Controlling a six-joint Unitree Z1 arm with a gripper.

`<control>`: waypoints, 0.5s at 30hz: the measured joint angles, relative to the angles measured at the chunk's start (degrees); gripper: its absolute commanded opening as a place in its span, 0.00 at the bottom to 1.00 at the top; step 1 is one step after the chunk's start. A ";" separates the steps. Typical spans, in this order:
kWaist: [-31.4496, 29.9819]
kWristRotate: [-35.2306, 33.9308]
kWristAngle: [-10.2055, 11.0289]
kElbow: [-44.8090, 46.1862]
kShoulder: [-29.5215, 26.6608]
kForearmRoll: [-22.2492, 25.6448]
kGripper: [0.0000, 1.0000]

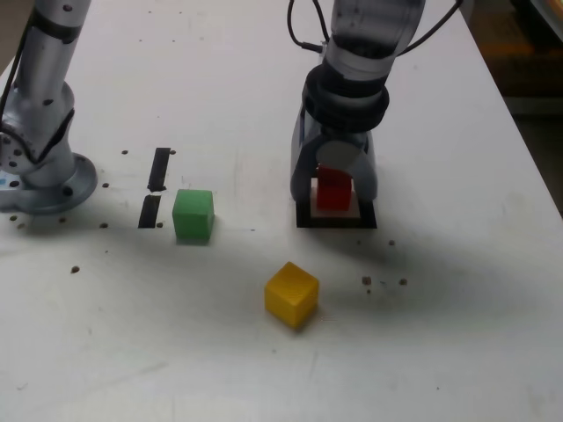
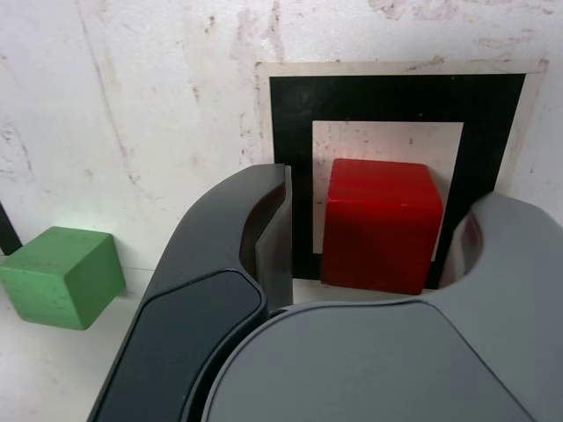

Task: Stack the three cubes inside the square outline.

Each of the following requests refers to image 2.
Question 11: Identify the green cube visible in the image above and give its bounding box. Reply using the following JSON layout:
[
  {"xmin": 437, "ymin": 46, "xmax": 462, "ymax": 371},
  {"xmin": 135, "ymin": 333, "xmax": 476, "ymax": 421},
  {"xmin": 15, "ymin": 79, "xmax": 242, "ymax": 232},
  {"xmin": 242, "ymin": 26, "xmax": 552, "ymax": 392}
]
[{"xmin": 0, "ymin": 225, "xmax": 128, "ymax": 332}]

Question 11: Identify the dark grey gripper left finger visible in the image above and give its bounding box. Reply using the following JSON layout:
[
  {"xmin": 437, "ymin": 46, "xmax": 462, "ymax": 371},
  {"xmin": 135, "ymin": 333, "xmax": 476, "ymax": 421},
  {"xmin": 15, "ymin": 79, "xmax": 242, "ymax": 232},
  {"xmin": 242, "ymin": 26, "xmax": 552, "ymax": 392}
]
[{"xmin": 90, "ymin": 162, "xmax": 295, "ymax": 422}]

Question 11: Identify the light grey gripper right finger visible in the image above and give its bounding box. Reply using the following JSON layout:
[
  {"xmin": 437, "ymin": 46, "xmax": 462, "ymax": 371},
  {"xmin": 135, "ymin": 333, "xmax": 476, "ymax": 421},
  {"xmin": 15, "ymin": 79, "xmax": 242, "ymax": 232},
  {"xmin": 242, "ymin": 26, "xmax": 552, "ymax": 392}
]
[{"xmin": 193, "ymin": 192, "xmax": 563, "ymax": 422}]

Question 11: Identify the black tape square outline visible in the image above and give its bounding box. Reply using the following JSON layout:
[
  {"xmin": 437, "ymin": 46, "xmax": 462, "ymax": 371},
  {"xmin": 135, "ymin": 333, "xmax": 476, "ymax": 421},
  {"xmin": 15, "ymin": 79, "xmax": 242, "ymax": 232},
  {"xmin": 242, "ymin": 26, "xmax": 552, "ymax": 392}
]
[{"xmin": 268, "ymin": 73, "xmax": 528, "ymax": 291}]

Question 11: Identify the red cube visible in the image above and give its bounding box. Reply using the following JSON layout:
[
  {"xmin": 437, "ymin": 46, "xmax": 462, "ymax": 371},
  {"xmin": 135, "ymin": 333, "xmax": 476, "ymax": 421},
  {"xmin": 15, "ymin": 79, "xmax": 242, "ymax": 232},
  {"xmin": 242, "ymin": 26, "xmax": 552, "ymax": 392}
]
[{"xmin": 320, "ymin": 157, "xmax": 443, "ymax": 297}]

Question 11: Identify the black tape strip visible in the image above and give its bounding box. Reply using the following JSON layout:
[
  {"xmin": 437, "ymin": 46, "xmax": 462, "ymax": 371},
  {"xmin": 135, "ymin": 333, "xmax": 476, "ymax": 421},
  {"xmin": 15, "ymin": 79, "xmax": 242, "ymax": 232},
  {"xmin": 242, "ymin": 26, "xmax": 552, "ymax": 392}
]
[{"xmin": 0, "ymin": 200, "xmax": 24, "ymax": 257}]

